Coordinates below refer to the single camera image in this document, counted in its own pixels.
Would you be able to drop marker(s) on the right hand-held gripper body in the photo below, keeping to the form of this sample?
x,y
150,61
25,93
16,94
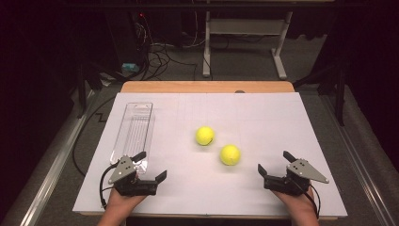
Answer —
x,y
298,175

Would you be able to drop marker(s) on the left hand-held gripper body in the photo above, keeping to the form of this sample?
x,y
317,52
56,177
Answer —
x,y
125,175

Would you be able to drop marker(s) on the yellow tennis ball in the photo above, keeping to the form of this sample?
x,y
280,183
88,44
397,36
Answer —
x,y
204,135
230,154

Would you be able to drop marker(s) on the person's right hand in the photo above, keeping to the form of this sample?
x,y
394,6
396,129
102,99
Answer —
x,y
301,205

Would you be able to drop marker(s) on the person's left hand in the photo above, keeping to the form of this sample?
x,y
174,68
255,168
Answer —
x,y
120,205

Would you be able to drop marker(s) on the white table cover sheet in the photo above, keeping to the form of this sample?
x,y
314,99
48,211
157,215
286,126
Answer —
x,y
219,188

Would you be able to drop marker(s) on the black metal stand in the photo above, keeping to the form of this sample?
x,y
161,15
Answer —
x,y
337,84
83,88

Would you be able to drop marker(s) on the teal small box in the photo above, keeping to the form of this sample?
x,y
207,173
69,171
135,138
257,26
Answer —
x,y
130,67

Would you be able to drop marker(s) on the dark computer tower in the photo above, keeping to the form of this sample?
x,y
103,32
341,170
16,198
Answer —
x,y
125,34

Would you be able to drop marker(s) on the aluminium floor rail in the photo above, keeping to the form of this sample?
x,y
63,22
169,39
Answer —
x,y
53,166
357,157

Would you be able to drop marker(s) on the white metal desk frame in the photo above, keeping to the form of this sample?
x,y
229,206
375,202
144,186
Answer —
x,y
244,26

